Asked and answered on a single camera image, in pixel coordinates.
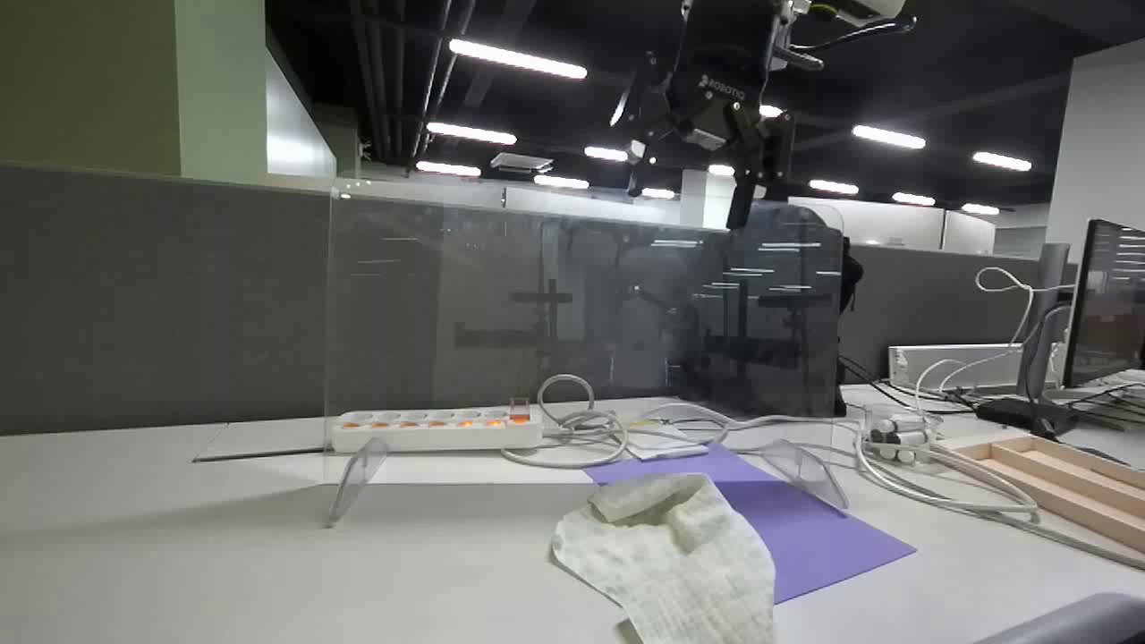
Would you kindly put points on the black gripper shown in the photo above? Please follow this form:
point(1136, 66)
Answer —
point(758, 154)

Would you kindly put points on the white patterned cloth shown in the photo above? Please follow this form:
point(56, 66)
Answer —
point(675, 554)

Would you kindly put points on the clear glass panel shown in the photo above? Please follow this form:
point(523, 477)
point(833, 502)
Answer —
point(442, 306)

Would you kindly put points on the white box on desk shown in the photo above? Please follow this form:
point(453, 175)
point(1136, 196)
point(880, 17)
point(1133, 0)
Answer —
point(937, 367)

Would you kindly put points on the white power adapters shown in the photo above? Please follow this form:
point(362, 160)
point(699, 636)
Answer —
point(900, 439)

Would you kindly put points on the black monitor stand base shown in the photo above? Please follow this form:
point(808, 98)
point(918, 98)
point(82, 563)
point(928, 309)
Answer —
point(1042, 419)

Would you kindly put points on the computer monitor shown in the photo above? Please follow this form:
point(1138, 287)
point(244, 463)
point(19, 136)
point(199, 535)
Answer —
point(1108, 323)

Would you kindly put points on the purple paper sheet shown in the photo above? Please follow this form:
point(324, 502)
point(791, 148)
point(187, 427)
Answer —
point(808, 543)

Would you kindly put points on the white power strip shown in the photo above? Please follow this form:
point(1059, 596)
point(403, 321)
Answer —
point(436, 429)

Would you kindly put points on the grey desk partition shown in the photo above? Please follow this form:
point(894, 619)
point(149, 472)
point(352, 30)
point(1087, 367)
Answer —
point(139, 300)

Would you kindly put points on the wooden frame tray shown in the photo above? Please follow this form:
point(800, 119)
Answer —
point(1065, 479)

